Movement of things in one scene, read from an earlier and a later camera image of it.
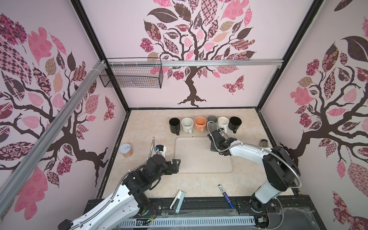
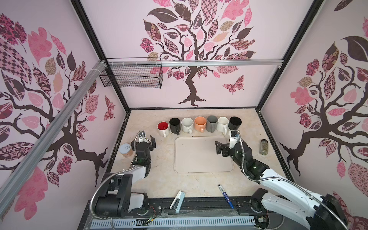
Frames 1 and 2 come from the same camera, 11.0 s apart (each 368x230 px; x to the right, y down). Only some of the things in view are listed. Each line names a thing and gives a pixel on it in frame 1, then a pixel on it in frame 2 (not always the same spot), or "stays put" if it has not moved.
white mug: [223, 123] stays put
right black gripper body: [213, 148] → [232, 156]
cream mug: [187, 124] stays put
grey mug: [212, 125] stays put
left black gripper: [168, 164] → [153, 145]
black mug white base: [234, 123] stays put
